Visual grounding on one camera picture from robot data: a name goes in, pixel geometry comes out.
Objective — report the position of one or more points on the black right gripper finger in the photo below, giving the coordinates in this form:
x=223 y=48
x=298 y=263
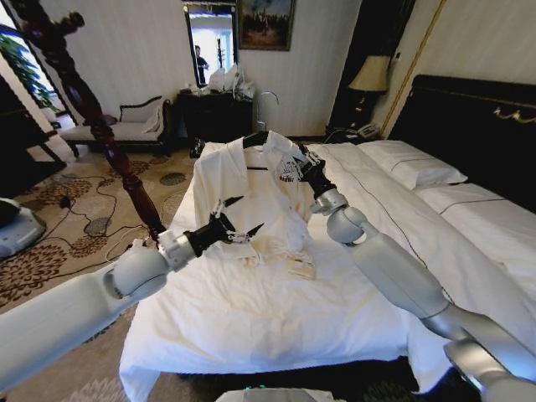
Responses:
x=295 y=169
x=312 y=156

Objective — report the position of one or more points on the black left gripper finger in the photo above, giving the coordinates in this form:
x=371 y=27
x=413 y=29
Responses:
x=247 y=236
x=226 y=204

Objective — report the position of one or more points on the white collared shirt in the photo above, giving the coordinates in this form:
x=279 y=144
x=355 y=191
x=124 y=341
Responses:
x=268 y=201

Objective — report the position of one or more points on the black clothes hanger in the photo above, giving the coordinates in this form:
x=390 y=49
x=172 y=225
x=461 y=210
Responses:
x=253 y=140

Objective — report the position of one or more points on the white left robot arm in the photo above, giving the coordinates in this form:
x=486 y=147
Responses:
x=63 y=310

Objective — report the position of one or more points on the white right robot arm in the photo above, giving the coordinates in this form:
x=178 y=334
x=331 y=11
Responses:
x=398 y=272

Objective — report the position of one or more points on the bed with white bedding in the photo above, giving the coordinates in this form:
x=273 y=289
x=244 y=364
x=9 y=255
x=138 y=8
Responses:
x=251 y=318

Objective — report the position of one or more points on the dark nightstand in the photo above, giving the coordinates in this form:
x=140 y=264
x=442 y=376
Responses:
x=340 y=137

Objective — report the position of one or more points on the white desk telephone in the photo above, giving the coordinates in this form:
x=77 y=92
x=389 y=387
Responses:
x=368 y=130

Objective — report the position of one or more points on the white curved metal stand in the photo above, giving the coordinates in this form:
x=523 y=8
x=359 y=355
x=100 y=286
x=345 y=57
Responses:
x=268 y=93

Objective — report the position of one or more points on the dark wooden dresser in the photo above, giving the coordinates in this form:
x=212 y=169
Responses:
x=218 y=118

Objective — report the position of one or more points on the white pillow with dark stripe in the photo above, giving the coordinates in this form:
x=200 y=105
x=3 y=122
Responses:
x=414 y=165
x=486 y=218

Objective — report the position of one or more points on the white plastic bag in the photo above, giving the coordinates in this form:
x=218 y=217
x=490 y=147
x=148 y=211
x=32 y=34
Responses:
x=245 y=86
x=220 y=79

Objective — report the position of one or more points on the table lamp with beige shade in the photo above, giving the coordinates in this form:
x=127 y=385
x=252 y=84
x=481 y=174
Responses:
x=370 y=75

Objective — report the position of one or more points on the dark red wooden coat stand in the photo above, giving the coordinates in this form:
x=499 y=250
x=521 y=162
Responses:
x=125 y=167

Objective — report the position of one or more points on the white cushioned chaise lounge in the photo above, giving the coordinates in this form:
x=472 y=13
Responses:
x=125 y=130

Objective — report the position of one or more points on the framed dark painting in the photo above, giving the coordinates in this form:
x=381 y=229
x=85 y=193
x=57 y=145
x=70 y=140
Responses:
x=266 y=25

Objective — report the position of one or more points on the dark wooden headboard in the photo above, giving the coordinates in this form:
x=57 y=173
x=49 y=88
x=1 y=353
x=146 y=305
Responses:
x=460 y=138

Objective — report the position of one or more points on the dark framed mirror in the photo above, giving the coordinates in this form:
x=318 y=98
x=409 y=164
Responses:
x=213 y=29

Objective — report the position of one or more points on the white robot front shell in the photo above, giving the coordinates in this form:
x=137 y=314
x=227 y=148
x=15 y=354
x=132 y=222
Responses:
x=272 y=396

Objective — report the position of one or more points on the white machine base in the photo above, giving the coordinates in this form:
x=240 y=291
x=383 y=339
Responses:
x=21 y=234

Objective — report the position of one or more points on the dark wooden table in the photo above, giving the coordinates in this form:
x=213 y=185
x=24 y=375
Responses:
x=21 y=146

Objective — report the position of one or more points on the green potted plant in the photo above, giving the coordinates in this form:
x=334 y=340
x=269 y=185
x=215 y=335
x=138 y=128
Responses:
x=21 y=63

